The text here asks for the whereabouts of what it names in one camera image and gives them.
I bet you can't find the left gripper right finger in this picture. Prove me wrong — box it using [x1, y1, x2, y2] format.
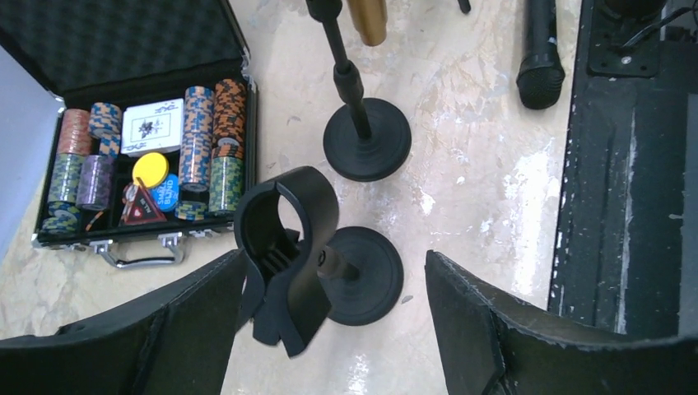
[425, 250, 697, 394]

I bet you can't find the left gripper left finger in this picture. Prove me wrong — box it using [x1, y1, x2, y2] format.
[1, 250, 246, 394]

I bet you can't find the black round-base mic stand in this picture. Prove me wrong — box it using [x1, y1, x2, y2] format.
[234, 166, 404, 358]

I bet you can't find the black microphone orange end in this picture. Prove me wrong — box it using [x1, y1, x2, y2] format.
[516, 0, 565, 110]

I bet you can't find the gold microphone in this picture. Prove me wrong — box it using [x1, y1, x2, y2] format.
[347, 0, 388, 47]

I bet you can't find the black tripod mic stand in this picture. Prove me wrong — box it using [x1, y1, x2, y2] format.
[458, 0, 472, 15]

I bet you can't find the red triangular token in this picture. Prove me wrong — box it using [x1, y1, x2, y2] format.
[119, 177, 167, 226]

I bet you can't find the blue blind button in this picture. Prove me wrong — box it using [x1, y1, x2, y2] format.
[150, 174, 179, 212]

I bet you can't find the yellow dealer chip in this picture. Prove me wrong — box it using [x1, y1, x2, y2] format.
[132, 152, 170, 188]

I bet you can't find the black poker chip case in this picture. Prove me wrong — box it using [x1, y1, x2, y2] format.
[1, 0, 257, 268]

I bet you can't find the white playing card deck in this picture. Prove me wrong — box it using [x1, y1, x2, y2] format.
[120, 98, 184, 157]

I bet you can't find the black front mounting rail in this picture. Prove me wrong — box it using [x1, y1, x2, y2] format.
[547, 1, 697, 338]

